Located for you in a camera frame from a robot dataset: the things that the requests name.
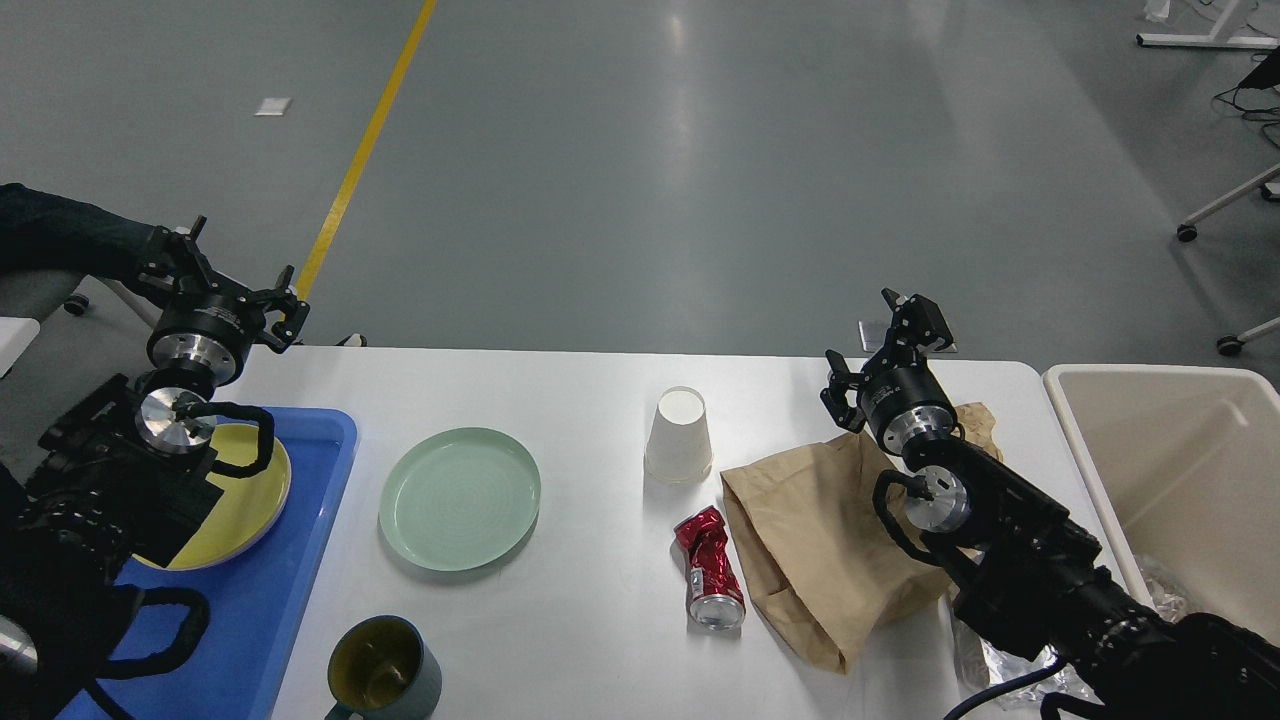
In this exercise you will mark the white paper cup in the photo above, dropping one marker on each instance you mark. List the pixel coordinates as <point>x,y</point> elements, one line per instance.
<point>678,448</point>

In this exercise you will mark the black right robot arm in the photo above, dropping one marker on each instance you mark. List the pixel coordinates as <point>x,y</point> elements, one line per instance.
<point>1026,575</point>

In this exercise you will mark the crumpled aluminium foil tray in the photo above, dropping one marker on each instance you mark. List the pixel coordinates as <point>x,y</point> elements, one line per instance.
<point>979,666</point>

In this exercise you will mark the beige plastic bin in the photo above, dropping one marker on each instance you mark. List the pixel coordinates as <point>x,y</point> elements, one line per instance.
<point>1182,464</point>

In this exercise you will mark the crushed red soda can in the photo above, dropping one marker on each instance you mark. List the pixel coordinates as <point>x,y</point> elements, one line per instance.
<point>714,596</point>

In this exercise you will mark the light green plate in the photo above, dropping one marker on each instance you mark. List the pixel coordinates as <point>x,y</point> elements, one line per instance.
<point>460,499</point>

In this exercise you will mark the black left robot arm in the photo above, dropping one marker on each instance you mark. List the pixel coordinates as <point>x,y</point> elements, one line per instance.
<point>128,474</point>

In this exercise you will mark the brown paper bag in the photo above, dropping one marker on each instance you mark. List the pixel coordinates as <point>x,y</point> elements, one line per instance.
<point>820,567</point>

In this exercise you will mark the crumpled foil in bin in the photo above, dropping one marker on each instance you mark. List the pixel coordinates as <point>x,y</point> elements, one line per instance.
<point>1170,600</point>

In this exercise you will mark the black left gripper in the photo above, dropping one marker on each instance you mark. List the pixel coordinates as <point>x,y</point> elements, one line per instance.
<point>203,338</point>

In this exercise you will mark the crumpled brown paper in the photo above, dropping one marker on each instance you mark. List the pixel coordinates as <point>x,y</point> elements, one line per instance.
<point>976,424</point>

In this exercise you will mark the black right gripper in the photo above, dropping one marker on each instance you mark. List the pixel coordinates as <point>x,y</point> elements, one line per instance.
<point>904,401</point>

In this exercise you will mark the blue plastic tray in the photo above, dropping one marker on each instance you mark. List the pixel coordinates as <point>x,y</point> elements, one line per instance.
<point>257,599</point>

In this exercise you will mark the grey office chair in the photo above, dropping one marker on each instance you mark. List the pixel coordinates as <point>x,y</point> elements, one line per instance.
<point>36,294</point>

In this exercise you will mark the seated person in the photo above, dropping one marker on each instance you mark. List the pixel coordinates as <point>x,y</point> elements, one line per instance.
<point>44,231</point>

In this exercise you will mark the grey floor socket plate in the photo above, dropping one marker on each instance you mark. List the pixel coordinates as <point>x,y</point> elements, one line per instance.
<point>872,338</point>

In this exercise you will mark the dark teal mug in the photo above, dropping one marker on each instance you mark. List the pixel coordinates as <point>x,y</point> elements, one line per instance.
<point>382,669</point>

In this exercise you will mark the yellow plate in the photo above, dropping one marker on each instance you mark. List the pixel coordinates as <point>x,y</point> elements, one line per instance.
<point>244,514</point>

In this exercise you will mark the white desk leg frame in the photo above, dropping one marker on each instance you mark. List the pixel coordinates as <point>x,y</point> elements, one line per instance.
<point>1229,28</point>

